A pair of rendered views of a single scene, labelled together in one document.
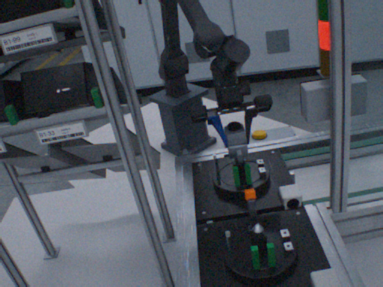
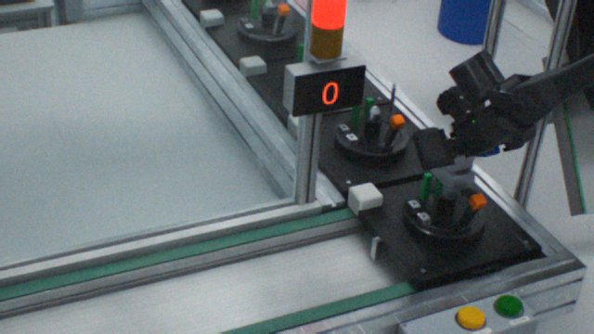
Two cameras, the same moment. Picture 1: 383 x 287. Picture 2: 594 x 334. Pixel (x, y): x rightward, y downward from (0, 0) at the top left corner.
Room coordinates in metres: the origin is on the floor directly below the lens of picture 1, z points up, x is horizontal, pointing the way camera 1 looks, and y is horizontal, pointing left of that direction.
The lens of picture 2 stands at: (1.74, -0.97, 1.92)
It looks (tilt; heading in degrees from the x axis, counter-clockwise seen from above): 34 degrees down; 149
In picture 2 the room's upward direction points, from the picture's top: 5 degrees clockwise
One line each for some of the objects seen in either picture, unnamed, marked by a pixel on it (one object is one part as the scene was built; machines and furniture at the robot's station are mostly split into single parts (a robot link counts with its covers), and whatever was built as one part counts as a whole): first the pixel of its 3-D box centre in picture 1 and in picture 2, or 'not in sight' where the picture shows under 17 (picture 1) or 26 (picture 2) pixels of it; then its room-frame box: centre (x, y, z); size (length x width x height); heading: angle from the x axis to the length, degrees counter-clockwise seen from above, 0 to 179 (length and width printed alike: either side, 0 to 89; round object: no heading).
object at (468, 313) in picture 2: (259, 135); (471, 319); (0.98, -0.20, 0.96); 0.04 x 0.04 x 0.02
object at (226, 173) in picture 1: (241, 176); (444, 216); (0.77, -0.10, 0.98); 0.14 x 0.14 x 0.02
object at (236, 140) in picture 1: (236, 139); (451, 159); (0.76, -0.10, 1.09); 0.08 x 0.04 x 0.07; 177
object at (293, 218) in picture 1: (259, 240); (372, 124); (0.52, -0.09, 1.01); 0.24 x 0.24 x 0.13; 86
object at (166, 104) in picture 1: (183, 119); not in sight; (1.19, 0.01, 0.96); 0.15 x 0.15 x 0.20; 34
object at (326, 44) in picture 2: (334, 59); (326, 37); (0.64, -0.28, 1.28); 0.05 x 0.05 x 0.05
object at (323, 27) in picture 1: (333, 32); (329, 6); (0.64, -0.28, 1.33); 0.05 x 0.05 x 0.05
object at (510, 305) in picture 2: not in sight; (509, 307); (0.99, -0.13, 0.96); 0.04 x 0.04 x 0.02
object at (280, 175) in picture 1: (241, 183); (442, 224); (0.77, -0.10, 0.96); 0.24 x 0.24 x 0.02; 86
